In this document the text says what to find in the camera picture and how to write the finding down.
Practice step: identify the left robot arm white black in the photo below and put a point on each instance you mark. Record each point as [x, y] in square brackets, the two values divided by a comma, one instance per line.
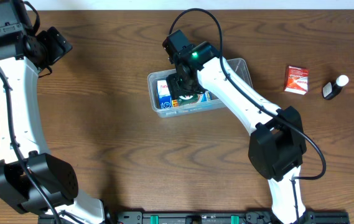
[32, 180]

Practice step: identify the green round-logo box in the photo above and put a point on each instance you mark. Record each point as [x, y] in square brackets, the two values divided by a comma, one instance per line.
[187, 99]

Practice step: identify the red Panadol box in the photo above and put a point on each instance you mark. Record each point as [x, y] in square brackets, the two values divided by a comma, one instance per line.
[296, 80]

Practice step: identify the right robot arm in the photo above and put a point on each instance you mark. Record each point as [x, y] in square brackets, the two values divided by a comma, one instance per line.
[276, 138]

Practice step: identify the blue Kool Fever box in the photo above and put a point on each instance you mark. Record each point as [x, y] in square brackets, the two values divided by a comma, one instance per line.
[168, 102]

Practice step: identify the dark syrup bottle white cap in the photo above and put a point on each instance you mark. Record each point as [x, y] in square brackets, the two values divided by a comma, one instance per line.
[332, 89]

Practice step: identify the clear plastic container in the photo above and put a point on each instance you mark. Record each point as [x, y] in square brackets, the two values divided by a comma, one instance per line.
[238, 65]

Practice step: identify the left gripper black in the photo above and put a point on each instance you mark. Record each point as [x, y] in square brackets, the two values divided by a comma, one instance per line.
[53, 53]

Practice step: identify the white blue Panadol box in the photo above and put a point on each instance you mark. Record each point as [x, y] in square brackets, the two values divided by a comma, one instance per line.
[162, 89]

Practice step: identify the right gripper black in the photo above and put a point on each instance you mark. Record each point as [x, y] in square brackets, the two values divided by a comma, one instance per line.
[175, 88]

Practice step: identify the black mounting rail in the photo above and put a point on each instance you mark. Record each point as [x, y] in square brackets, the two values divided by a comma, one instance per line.
[259, 217]

